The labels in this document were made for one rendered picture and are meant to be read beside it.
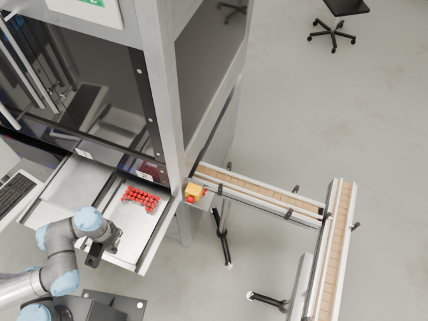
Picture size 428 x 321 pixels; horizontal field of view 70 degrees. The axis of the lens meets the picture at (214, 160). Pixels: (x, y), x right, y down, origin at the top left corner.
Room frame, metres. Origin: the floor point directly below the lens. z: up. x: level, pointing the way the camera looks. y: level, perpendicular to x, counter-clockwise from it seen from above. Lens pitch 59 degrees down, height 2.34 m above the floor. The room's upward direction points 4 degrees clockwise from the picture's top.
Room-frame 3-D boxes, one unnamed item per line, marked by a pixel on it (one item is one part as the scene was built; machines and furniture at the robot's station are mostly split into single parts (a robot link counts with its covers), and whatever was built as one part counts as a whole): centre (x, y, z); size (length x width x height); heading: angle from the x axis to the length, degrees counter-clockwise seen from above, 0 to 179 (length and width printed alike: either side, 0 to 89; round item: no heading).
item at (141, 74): (0.66, 0.23, 1.40); 0.05 x 0.01 x 0.80; 72
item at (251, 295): (0.26, -0.53, 0.07); 0.50 x 0.08 x 0.14; 72
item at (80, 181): (0.71, 0.68, 0.90); 0.34 x 0.26 x 0.04; 162
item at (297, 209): (0.69, -0.23, 0.92); 0.69 x 0.15 x 0.16; 72
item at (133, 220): (0.50, 0.39, 0.90); 0.34 x 0.26 x 0.04; 162
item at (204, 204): (0.68, 0.06, 0.87); 0.14 x 0.13 x 0.02; 162
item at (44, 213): (0.59, 0.54, 0.87); 0.70 x 0.48 x 0.02; 72
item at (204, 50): (1.10, 0.01, 1.50); 0.85 x 0.01 x 0.59; 162
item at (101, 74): (0.73, 0.41, 1.50); 0.43 x 0.01 x 0.59; 72
